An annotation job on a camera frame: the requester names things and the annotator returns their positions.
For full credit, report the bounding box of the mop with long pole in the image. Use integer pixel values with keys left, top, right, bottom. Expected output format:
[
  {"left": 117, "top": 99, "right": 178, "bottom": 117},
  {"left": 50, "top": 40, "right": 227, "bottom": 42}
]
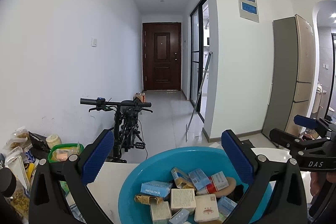
[{"left": 184, "top": 51, "right": 214, "bottom": 143}]

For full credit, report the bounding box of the black framed sliding door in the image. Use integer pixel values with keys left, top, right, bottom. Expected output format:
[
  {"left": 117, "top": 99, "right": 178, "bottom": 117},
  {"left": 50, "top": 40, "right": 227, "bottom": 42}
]
[{"left": 189, "top": 0, "right": 210, "bottom": 119}]

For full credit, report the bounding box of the tall grey refrigerator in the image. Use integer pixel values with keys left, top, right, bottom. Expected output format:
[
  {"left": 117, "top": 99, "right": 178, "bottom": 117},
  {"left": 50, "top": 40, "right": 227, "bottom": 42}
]
[{"left": 262, "top": 14, "right": 317, "bottom": 142}]

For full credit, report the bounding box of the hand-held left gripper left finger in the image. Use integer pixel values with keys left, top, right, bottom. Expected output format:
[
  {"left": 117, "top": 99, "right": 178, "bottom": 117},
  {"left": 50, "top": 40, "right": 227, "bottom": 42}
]
[{"left": 28, "top": 130, "right": 116, "bottom": 224}]

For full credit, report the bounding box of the black bicycle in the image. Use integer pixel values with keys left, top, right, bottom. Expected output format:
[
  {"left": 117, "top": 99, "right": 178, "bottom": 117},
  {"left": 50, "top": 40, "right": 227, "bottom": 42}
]
[{"left": 80, "top": 97, "right": 153, "bottom": 164}]

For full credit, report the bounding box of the blue carton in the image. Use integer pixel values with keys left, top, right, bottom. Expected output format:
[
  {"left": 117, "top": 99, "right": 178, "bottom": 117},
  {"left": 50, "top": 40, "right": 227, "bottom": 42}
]
[{"left": 140, "top": 181, "right": 173, "bottom": 197}]

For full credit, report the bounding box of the brown entrance door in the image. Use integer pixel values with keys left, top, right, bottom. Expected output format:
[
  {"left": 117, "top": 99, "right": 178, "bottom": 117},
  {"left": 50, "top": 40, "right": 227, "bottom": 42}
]
[{"left": 142, "top": 22, "right": 182, "bottom": 91}]

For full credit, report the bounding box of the black plastic bag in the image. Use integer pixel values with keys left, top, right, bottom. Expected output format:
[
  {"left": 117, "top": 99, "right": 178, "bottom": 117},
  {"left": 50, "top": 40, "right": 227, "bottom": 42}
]
[{"left": 28, "top": 132, "right": 49, "bottom": 151}]

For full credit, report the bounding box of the person's right hand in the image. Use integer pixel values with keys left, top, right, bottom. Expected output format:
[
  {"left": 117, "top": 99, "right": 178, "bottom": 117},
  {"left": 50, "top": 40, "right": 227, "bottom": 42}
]
[{"left": 310, "top": 172, "right": 336, "bottom": 201}]

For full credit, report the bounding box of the beige roller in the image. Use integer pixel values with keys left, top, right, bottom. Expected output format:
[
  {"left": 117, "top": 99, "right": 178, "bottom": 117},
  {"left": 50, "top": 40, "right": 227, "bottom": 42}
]
[{"left": 217, "top": 177, "right": 237, "bottom": 197}]

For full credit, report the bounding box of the clear snack bag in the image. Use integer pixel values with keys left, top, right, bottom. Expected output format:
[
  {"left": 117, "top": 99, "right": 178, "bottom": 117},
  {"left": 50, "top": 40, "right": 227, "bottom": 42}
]
[{"left": 5, "top": 127, "right": 30, "bottom": 151}]

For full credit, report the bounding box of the yellow bin green rim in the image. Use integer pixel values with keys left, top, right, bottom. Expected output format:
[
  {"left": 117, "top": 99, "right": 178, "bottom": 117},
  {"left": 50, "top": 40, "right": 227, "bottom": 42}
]
[{"left": 49, "top": 143, "right": 84, "bottom": 188}]

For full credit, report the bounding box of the grey wall panel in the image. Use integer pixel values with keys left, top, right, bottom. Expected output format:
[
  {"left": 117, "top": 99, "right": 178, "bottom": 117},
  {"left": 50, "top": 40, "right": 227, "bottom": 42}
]
[{"left": 235, "top": 0, "right": 260, "bottom": 23}]

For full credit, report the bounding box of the blue plastic basin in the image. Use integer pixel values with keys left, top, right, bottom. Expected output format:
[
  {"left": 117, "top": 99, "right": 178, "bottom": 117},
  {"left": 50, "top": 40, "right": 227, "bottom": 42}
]
[{"left": 118, "top": 147, "right": 273, "bottom": 224}]

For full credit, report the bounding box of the blue can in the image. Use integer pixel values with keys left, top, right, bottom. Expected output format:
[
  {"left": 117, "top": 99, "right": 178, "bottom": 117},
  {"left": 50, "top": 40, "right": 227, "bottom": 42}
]
[{"left": 24, "top": 148, "right": 36, "bottom": 164}]

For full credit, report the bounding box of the gold box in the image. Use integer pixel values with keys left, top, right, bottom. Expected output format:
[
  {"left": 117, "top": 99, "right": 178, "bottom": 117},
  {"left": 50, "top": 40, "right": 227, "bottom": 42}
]
[{"left": 135, "top": 194, "right": 162, "bottom": 206}]

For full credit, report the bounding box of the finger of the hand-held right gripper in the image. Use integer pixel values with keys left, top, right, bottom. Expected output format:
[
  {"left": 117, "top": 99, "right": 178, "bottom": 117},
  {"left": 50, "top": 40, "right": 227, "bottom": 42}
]
[
  {"left": 293, "top": 115, "right": 336, "bottom": 138},
  {"left": 270, "top": 128, "right": 306, "bottom": 156}
]

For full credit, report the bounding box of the red white pack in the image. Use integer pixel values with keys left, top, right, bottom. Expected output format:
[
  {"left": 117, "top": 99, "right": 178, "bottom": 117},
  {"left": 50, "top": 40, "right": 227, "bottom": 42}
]
[{"left": 197, "top": 171, "right": 229, "bottom": 195}]

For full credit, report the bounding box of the cream lidded jar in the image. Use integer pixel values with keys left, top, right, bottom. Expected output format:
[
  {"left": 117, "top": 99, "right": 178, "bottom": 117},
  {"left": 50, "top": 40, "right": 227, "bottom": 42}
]
[{"left": 46, "top": 135, "right": 62, "bottom": 149}]

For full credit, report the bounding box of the white tan carton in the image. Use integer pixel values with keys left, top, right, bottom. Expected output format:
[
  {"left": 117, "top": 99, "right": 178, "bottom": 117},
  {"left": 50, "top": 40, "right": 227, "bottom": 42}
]
[{"left": 171, "top": 188, "right": 196, "bottom": 215}]

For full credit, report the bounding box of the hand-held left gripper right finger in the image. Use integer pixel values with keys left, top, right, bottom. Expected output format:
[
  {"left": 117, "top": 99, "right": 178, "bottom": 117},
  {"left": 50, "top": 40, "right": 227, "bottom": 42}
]
[{"left": 221, "top": 130, "right": 308, "bottom": 224}]

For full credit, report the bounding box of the cereal jar black lid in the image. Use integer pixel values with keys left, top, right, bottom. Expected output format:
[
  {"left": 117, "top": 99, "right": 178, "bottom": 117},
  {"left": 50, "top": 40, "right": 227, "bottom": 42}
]
[{"left": 0, "top": 168, "right": 30, "bottom": 224}]

